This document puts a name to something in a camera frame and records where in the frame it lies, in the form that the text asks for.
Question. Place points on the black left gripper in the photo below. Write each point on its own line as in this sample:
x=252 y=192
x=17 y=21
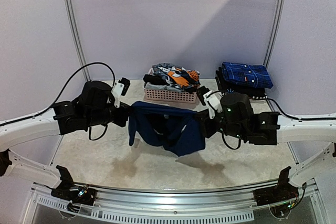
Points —
x=125 y=110

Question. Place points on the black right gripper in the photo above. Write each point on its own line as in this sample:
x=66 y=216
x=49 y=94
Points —
x=205 y=123

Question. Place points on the navy blue Mickey t-shirt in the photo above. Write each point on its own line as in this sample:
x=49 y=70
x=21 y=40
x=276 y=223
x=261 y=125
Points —
x=174 y=129

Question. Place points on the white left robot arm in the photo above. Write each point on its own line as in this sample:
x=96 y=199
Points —
x=24 y=130

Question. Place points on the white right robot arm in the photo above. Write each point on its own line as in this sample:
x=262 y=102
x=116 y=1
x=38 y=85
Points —
x=315 y=128

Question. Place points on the black folded printed garment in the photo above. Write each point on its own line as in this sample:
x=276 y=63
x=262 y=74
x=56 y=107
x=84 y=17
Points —
x=227 y=87

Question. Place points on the pink perforated plastic basket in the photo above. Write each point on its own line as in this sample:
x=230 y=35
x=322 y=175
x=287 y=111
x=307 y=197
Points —
x=169 y=95

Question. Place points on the grey folded garment in basket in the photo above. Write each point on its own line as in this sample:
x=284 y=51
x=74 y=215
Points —
x=155 y=87

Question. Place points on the black garment in basket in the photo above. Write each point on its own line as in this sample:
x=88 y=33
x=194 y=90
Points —
x=154 y=80

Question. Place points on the orange patterned crumpled garment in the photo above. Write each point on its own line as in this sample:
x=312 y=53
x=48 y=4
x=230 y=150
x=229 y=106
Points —
x=177 y=78

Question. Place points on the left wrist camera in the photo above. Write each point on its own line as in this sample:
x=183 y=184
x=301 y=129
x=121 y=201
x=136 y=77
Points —
x=119 y=89

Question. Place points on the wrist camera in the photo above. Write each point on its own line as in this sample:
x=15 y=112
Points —
x=211 y=99
x=119 y=89

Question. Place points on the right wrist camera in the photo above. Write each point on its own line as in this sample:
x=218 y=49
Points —
x=211 y=99

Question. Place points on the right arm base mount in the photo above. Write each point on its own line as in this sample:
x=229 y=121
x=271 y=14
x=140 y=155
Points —
x=281 y=198

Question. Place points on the aluminium front rail frame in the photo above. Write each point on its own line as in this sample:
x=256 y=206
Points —
x=224 y=205

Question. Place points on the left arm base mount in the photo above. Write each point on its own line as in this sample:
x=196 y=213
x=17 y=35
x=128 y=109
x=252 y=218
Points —
x=76 y=195

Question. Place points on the left aluminium corner post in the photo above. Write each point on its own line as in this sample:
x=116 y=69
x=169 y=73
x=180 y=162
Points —
x=74 y=32

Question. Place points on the aluminium corner post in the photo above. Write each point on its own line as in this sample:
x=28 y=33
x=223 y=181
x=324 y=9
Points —
x=74 y=32
x=274 y=32

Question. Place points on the right aluminium corner post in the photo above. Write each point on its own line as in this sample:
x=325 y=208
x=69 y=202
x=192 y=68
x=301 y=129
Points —
x=274 y=32

